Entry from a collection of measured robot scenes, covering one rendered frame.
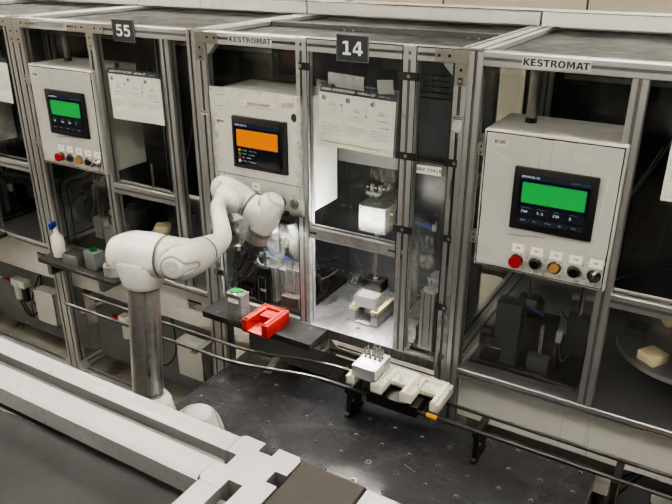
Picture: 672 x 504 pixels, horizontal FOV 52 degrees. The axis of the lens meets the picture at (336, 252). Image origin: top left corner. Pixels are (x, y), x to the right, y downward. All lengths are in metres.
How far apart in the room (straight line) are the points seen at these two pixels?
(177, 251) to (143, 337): 0.34
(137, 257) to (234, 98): 0.83
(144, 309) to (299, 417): 0.80
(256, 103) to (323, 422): 1.22
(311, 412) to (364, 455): 0.31
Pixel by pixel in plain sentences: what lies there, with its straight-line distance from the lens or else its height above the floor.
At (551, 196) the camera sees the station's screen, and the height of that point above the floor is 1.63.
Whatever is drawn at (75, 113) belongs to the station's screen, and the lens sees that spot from 3.30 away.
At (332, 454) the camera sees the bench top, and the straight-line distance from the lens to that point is 2.52.
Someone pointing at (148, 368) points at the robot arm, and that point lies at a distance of 2.30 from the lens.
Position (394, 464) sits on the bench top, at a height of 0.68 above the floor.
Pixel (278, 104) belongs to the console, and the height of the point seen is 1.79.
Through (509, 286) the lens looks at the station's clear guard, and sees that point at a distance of 2.38.
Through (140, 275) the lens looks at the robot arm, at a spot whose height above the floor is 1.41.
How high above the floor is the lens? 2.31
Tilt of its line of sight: 24 degrees down
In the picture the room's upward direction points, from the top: straight up
